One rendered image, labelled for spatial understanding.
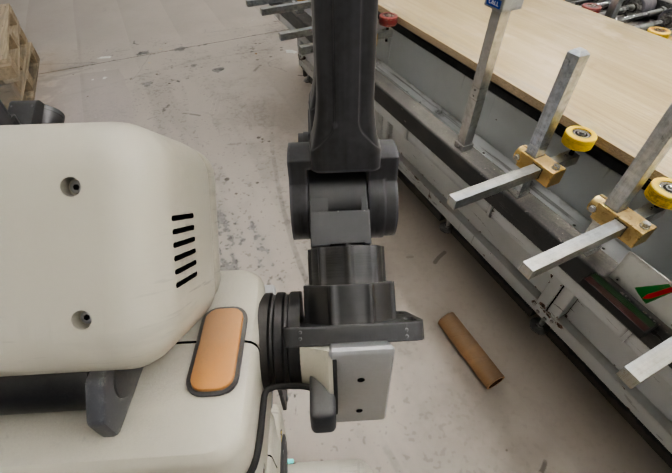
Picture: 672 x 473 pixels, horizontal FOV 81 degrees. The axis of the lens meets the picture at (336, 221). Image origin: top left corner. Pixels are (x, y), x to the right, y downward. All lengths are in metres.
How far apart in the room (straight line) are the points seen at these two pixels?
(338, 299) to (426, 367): 1.37
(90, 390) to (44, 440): 0.05
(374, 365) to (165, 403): 0.15
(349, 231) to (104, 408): 0.22
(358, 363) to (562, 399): 1.52
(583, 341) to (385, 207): 1.45
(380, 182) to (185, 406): 0.24
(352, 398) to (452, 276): 1.61
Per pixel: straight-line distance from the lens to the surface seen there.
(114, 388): 0.30
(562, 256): 0.98
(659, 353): 0.91
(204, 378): 0.31
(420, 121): 1.57
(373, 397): 0.37
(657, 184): 1.19
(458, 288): 1.91
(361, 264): 0.34
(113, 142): 0.25
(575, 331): 1.77
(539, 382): 1.80
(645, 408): 1.74
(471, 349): 1.68
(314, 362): 0.33
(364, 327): 0.34
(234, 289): 0.36
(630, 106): 1.51
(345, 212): 0.35
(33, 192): 0.26
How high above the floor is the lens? 1.51
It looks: 46 degrees down
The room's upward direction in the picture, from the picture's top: straight up
